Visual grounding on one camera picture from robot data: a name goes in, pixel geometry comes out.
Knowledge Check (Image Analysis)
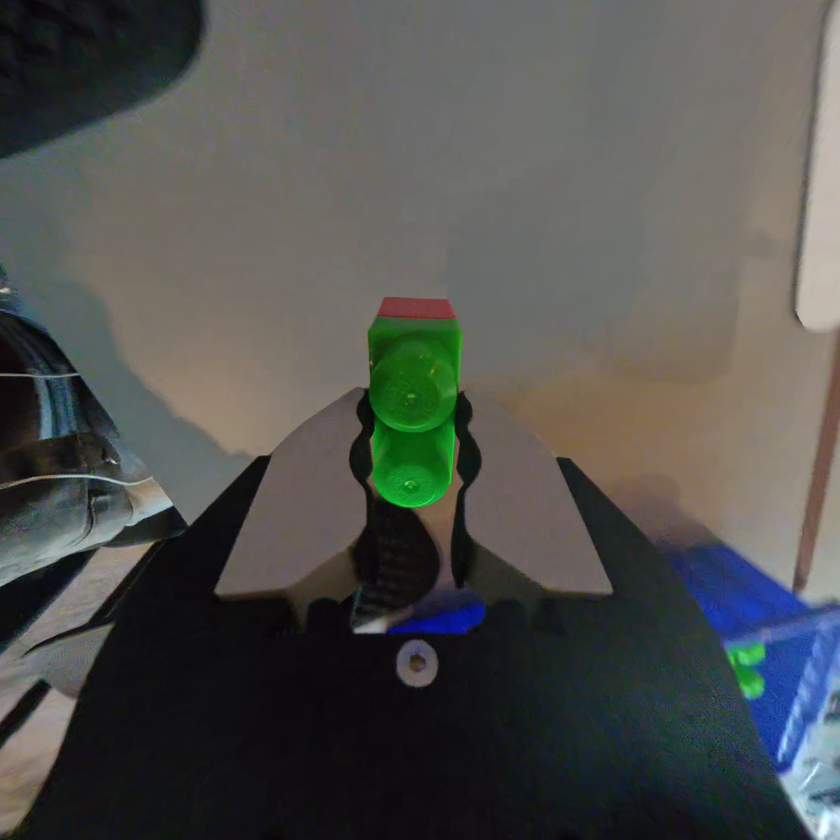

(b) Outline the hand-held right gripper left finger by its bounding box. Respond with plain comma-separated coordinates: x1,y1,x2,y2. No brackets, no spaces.
213,389,375,605

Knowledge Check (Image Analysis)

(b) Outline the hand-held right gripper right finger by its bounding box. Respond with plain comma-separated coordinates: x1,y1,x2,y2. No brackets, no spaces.
453,389,615,605

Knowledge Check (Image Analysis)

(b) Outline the blue plastic bin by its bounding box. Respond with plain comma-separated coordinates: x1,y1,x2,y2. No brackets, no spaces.
388,545,840,788

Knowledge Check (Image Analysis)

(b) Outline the red building block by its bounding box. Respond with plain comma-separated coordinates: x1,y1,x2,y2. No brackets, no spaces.
376,297,456,324

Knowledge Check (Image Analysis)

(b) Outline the person's leg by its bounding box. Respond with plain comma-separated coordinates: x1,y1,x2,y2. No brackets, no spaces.
0,309,126,578

